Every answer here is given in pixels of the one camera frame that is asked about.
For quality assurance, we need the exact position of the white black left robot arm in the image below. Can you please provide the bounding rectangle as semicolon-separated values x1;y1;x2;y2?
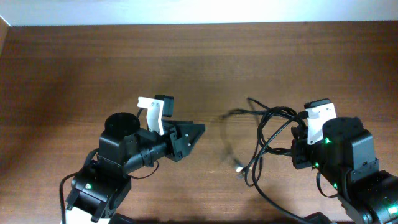
59;113;206;223

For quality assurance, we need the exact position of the black right camera cable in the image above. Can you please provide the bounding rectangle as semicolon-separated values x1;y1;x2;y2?
315;170;340;199

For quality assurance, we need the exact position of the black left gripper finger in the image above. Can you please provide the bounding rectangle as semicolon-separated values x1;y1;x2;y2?
169;121;194;131
176;124;206;156

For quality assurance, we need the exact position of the black cable bundle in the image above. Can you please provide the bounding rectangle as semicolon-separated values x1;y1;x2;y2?
217;96;312;224

